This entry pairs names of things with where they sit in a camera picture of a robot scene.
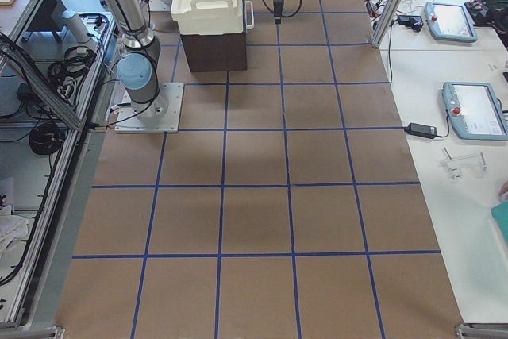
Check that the white drawer handle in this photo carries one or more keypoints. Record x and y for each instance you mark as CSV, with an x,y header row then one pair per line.
x,y
249,15

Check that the dark brown drawer cabinet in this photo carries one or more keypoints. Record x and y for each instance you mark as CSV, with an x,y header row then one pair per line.
x,y
210,53

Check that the white plastic storage box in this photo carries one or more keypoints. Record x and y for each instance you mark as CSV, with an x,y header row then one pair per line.
x,y
208,17

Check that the far teach pendant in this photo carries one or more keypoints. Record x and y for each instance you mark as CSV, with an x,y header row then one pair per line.
x,y
450,22

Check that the teach pendant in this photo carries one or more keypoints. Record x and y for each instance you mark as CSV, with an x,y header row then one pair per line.
x,y
450,22
474,111

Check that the black power brick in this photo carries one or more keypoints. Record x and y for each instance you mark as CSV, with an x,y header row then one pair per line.
x,y
419,130

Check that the grey cylinder device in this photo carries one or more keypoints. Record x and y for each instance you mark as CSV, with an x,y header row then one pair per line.
x,y
75,24

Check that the near teach pendant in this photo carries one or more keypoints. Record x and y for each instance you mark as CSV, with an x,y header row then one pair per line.
x,y
474,111

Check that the teal folder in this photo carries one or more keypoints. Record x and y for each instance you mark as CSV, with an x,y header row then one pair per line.
x,y
500,214

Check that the aluminium frame post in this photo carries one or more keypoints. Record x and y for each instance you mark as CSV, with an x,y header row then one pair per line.
x,y
391,1

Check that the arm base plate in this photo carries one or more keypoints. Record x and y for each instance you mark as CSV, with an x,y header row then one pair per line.
x,y
162,116

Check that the clear acrylic bracket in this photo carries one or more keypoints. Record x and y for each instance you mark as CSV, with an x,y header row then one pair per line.
x,y
455,165

